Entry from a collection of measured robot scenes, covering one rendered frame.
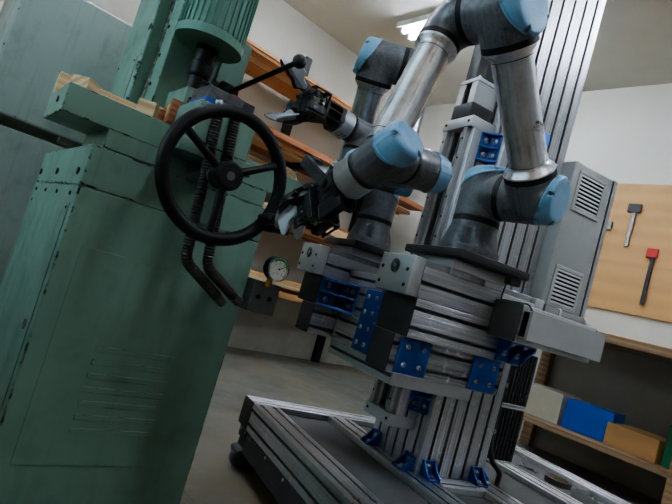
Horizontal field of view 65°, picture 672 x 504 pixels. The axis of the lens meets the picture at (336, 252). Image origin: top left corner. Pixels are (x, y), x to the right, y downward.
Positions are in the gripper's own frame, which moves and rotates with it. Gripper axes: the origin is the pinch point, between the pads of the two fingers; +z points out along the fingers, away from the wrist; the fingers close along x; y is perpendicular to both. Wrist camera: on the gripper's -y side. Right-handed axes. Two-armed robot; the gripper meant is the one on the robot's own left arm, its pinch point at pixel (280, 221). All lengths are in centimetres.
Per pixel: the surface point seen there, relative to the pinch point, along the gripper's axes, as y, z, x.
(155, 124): -25.0, 14.0, -22.0
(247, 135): -23.1, 3.8, -4.9
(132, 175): -14.5, 20.5, -23.5
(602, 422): 18, 58, 271
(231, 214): -13.2, 20.9, 1.4
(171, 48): -60, 22, -16
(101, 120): -22.0, 16.0, -32.6
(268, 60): -222, 127, 97
